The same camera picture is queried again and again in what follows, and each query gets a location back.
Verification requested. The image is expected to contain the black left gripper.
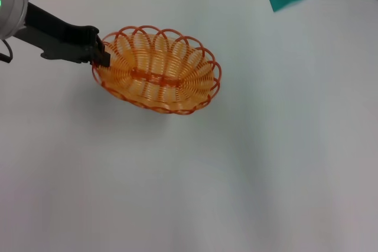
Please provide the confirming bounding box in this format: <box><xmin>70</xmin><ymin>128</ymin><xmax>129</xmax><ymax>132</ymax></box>
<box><xmin>13</xmin><ymin>2</ymin><xmax>111</xmax><ymax>68</ymax></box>

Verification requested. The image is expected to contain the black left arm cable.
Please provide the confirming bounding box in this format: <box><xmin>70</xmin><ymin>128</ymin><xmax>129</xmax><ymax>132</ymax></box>
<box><xmin>0</xmin><ymin>38</ymin><xmax>14</xmax><ymax>64</ymax></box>

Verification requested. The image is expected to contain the orange wire oval basket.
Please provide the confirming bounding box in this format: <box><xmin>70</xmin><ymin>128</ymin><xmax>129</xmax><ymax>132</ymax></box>
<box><xmin>92</xmin><ymin>25</ymin><xmax>223</xmax><ymax>116</ymax></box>

